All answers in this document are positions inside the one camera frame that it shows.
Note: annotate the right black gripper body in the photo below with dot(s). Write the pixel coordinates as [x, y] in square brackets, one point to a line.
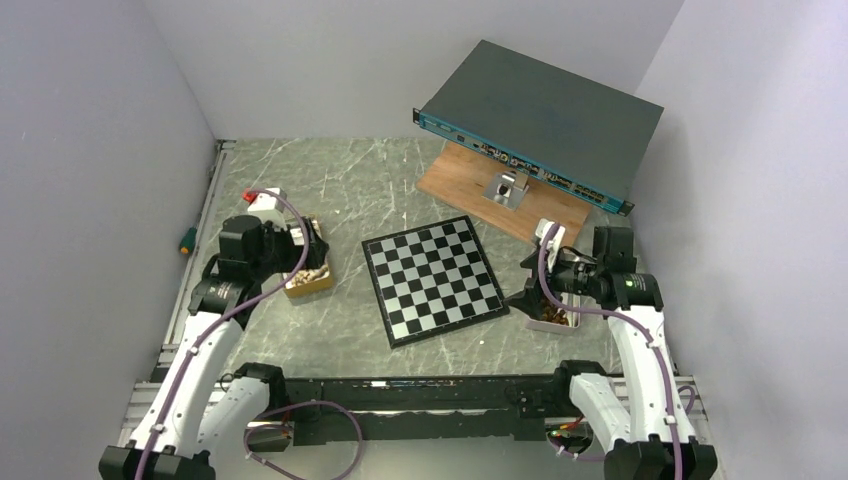
[566, 275]

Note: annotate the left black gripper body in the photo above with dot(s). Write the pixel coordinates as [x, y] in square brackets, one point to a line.
[280, 254]

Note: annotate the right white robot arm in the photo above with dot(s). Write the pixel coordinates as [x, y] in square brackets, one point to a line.
[649, 435]

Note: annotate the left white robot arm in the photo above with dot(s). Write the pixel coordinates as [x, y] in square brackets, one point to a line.
[180, 435]

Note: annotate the white tray with dark pieces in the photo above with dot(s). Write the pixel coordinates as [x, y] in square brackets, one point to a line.
[551, 319]

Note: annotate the wooden board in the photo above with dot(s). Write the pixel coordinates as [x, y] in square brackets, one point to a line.
[459, 176]

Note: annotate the gold tin tray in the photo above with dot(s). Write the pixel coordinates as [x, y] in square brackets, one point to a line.
[316, 274]

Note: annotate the orange green screwdriver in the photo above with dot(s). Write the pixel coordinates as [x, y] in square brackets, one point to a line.
[187, 243]

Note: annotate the black and white chessboard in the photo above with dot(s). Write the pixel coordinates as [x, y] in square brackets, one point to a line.
[432, 280]

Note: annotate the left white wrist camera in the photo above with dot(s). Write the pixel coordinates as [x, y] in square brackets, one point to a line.
[268, 208]

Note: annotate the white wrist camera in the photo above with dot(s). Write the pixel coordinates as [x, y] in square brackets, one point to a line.
[268, 208]
[550, 235]

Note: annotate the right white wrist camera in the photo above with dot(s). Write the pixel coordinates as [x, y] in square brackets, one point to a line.
[550, 235]

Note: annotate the silver metal stand bracket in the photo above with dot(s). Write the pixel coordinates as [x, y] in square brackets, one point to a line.
[507, 189]

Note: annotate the dark grey network switch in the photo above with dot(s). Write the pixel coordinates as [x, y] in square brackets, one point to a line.
[580, 136]

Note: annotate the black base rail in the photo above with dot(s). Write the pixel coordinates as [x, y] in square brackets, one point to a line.
[317, 411]

